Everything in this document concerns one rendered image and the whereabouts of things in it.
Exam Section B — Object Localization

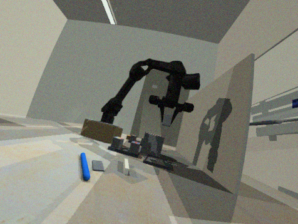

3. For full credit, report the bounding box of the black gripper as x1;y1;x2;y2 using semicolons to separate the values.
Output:
149;86;194;124

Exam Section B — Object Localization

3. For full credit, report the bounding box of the blue cylinder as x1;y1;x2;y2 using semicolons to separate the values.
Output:
80;153;90;181

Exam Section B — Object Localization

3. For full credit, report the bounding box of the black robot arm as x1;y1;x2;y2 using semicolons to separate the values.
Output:
100;59;200;125

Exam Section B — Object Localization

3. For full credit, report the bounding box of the beige flat panel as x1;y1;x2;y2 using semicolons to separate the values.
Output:
175;53;255;195

